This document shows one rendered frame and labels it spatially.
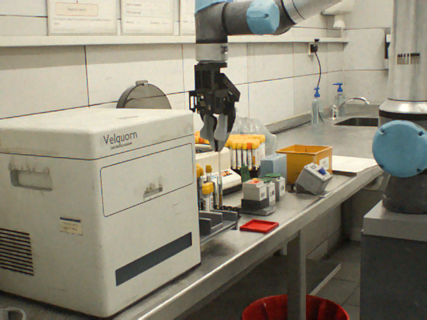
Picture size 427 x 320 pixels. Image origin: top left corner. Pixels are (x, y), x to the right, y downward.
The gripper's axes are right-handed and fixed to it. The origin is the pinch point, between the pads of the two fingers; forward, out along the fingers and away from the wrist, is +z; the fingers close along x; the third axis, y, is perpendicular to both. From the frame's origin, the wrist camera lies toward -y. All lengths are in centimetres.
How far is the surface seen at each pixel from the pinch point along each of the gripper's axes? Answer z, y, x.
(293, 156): 9.0, -39.8, 2.6
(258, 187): 10.9, -6.4, 7.3
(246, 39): -27, -108, -47
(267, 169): 10.3, -25.6, 0.9
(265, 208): 16.3, -7.6, 8.5
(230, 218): 13.2, 13.2, 10.1
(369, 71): -8, -249, -32
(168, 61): -19, -54, -51
